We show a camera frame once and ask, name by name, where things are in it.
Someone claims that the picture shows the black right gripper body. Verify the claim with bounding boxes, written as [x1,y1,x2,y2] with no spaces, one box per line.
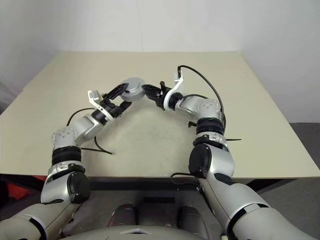
[154,80,170,108]

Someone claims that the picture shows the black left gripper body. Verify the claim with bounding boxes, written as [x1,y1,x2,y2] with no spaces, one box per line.
[99,92,123,118]

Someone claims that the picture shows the silver motor housing copper windings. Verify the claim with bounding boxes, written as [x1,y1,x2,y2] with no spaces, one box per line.
[119,86,146,103]

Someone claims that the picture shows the silver round motor lid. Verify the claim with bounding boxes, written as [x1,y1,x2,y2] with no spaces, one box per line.
[122,76,146,95]

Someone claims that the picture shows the dark rounded shape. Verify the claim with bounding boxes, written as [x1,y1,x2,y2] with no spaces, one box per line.
[109,203,138,227]
[176,205,205,226]

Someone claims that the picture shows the red object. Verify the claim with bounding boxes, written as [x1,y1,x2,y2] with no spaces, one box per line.
[7,174,33,198]

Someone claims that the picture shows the grey robot torso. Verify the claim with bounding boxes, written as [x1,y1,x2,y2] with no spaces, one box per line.
[62,219,226,240]

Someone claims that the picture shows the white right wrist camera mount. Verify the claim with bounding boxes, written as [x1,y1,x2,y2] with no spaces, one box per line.
[163,70,185,111]

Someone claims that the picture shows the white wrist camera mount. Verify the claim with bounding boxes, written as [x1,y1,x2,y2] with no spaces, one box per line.
[87,89,116,121]
[163,70,185,111]

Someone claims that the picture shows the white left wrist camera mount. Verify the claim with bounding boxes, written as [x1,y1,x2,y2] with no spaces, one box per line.
[87,89,116,121]

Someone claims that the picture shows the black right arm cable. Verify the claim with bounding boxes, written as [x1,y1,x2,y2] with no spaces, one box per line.
[170,64,227,187]

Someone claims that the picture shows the dark table frame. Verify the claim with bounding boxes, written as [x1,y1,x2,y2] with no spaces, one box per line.
[88,177,201,191]

